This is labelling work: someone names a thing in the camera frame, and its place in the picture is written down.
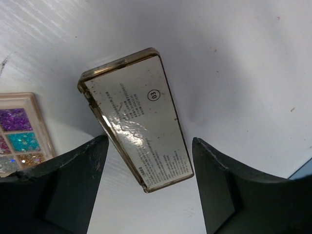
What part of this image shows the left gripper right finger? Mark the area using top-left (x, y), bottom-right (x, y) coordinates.
top-left (192, 137), bottom-right (312, 234)

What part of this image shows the gold rectangular palette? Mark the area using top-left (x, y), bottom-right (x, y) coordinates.
top-left (78, 47), bottom-right (194, 193)

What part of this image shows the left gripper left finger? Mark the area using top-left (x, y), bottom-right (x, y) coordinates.
top-left (0, 135), bottom-right (109, 234)

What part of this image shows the glitter eyeshadow palette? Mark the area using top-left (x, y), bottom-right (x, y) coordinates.
top-left (0, 93), bottom-right (56, 177)

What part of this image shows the three-compartment organizer tray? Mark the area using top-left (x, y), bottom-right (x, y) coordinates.
top-left (289, 158), bottom-right (312, 180)

